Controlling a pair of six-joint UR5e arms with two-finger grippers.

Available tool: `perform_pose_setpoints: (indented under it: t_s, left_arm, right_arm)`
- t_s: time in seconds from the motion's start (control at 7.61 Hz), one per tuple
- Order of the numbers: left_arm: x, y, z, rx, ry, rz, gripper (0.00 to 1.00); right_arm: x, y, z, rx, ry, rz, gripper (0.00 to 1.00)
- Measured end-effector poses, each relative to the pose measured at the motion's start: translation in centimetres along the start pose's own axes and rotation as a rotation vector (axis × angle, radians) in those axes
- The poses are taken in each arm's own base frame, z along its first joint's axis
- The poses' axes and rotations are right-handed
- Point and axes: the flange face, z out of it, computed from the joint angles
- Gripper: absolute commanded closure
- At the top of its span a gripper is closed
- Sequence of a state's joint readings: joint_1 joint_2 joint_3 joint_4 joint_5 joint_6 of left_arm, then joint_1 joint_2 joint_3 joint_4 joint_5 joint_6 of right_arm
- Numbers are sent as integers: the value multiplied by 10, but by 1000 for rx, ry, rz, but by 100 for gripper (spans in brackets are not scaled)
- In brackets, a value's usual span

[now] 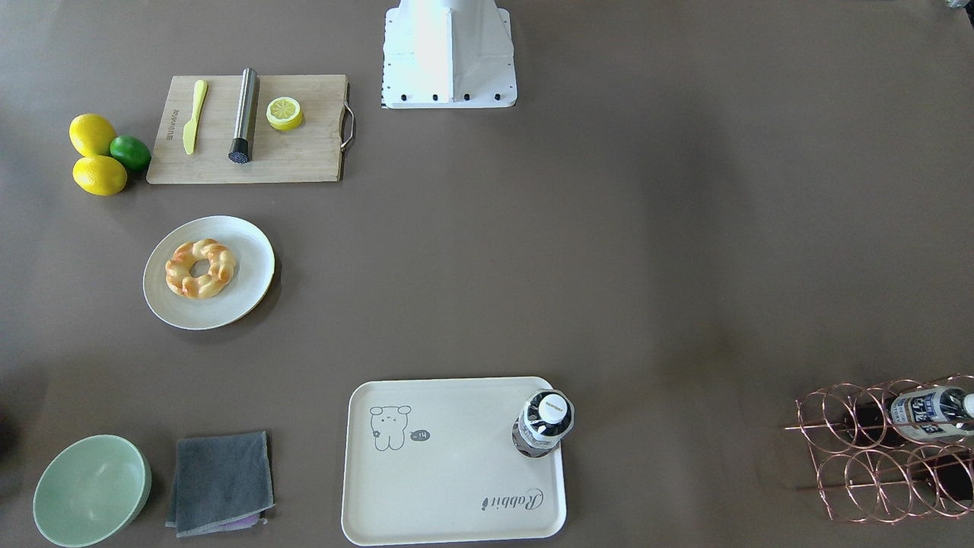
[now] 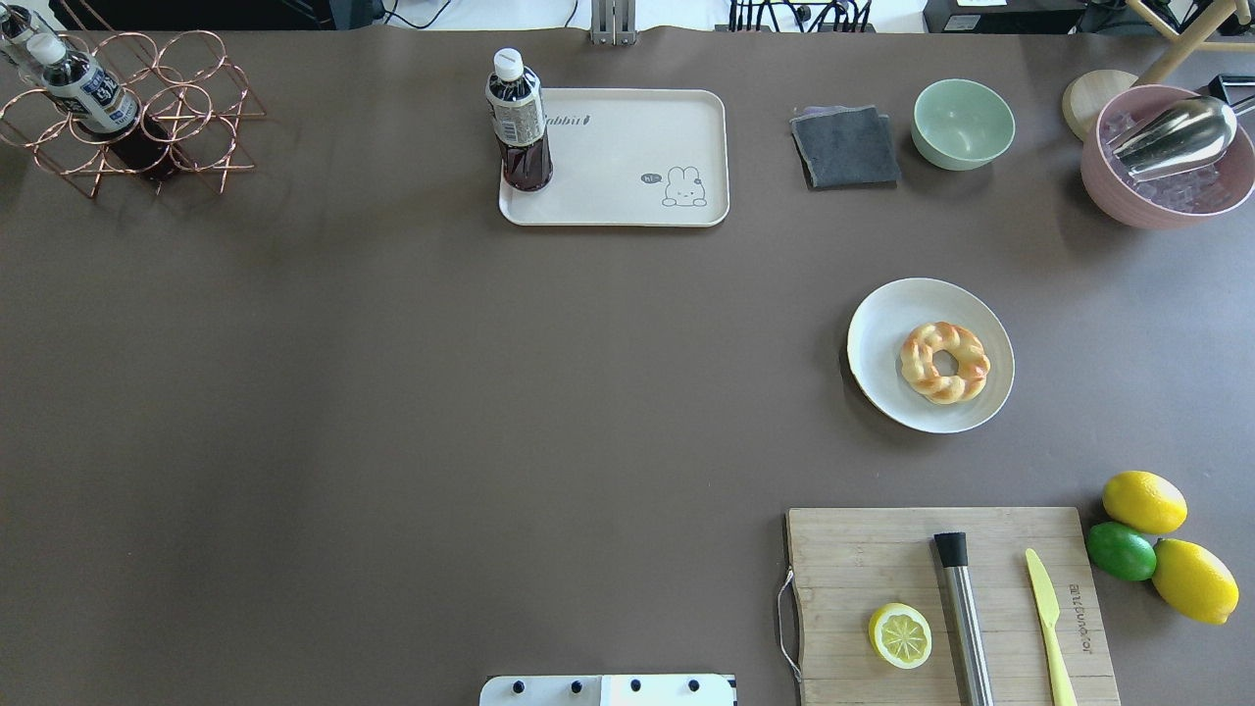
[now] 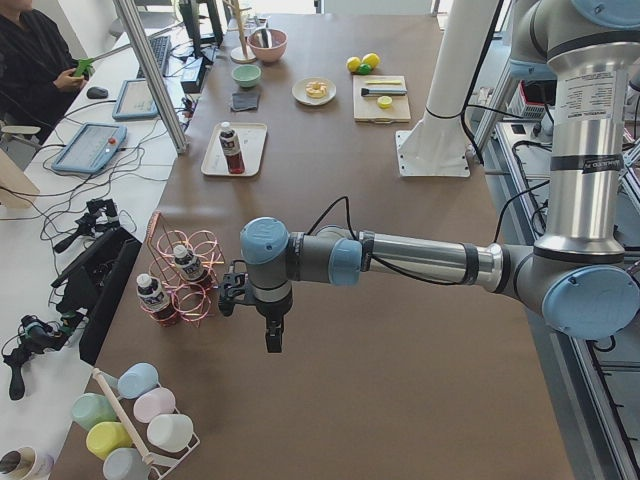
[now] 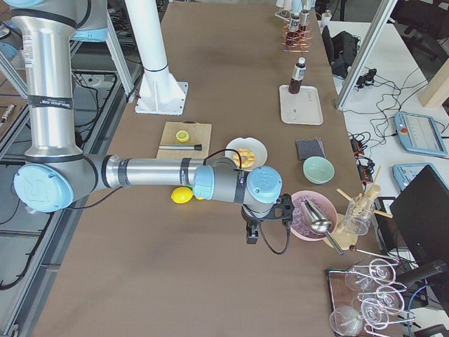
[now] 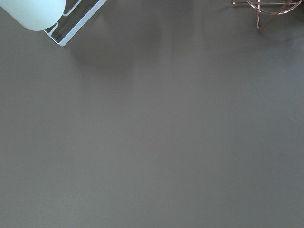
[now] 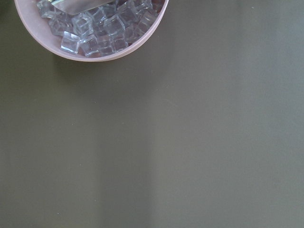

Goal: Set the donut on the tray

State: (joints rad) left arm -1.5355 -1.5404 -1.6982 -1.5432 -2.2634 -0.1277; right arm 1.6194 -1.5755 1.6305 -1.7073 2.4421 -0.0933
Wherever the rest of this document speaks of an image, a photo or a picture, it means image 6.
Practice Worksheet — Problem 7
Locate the pink bowl of ice cubes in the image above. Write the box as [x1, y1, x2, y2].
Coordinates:
[15, 0, 169, 62]

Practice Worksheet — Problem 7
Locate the metal ice scoop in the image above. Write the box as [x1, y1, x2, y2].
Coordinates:
[49, 0, 113, 15]

